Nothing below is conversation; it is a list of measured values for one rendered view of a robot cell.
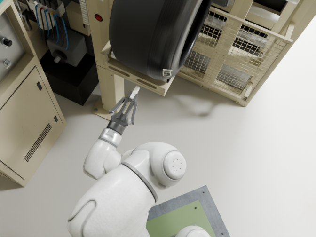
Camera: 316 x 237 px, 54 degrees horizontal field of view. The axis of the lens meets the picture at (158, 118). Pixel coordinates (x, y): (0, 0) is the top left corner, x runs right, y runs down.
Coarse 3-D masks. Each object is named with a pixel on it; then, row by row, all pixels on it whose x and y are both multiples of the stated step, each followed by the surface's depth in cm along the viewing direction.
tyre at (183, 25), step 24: (120, 0) 115; (144, 0) 112; (168, 0) 110; (192, 0) 112; (120, 24) 118; (144, 24) 115; (168, 24) 113; (192, 24) 165; (120, 48) 127; (144, 48) 121; (168, 48) 118; (144, 72) 137
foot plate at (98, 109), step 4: (124, 96) 253; (100, 100) 250; (96, 104) 248; (100, 104) 248; (128, 104) 251; (96, 108) 247; (100, 108) 247; (92, 112) 246; (96, 112) 245; (100, 112) 245; (104, 112) 246; (108, 112) 246; (124, 112) 247; (100, 116) 245; (104, 116) 244; (108, 116) 245
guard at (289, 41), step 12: (216, 12) 170; (216, 24) 178; (252, 24) 167; (228, 36) 181; (276, 36) 165; (228, 48) 190; (276, 48) 173; (240, 60) 194; (276, 60) 180; (180, 72) 232; (192, 72) 227; (240, 84) 213
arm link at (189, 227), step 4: (184, 228) 122; (188, 228) 120; (192, 228) 119; (196, 228) 119; (200, 228) 120; (180, 232) 121; (184, 232) 119; (188, 232) 118; (192, 232) 117; (196, 232) 117; (200, 232) 117; (204, 232) 118; (176, 236) 123; (180, 236) 118; (184, 236) 117; (188, 236) 116; (192, 236) 116; (196, 236) 116; (200, 236) 116; (204, 236) 117; (208, 236) 118
